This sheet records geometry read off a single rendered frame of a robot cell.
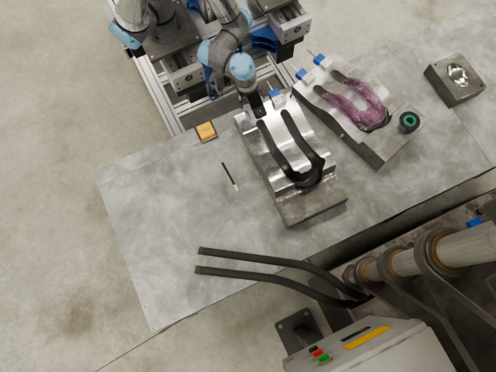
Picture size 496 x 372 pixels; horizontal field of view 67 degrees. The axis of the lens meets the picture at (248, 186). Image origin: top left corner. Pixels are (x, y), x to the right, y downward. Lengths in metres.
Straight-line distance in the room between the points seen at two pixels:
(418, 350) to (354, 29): 2.49
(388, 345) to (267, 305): 1.48
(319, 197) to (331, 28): 1.76
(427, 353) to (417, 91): 1.24
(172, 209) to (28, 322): 1.35
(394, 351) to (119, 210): 1.15
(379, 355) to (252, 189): 0.89
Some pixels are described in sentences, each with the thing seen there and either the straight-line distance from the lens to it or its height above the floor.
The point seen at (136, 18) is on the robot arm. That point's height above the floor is 1.30.
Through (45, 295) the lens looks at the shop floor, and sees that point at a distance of 2.59.
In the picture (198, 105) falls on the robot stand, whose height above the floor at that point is 0.23.
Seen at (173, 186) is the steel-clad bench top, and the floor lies 0.80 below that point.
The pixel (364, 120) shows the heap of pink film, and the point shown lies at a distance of 1.60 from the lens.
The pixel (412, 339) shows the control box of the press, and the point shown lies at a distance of 0.85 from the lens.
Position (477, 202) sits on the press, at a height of 0.78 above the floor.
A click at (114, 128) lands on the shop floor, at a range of 2.70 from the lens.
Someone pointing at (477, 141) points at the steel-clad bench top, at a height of 0.80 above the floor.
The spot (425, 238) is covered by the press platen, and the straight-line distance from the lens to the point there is 0.81.
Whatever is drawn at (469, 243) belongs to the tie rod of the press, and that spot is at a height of 1.66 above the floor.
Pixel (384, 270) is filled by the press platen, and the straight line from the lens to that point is 1.03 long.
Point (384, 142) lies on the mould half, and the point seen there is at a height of 0.91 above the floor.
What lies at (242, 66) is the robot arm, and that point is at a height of 1.29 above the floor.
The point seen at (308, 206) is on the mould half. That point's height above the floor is 0.86.
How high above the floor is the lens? 2.26
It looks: 73 degrees down
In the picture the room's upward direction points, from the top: 5 degrees counter-clockwise
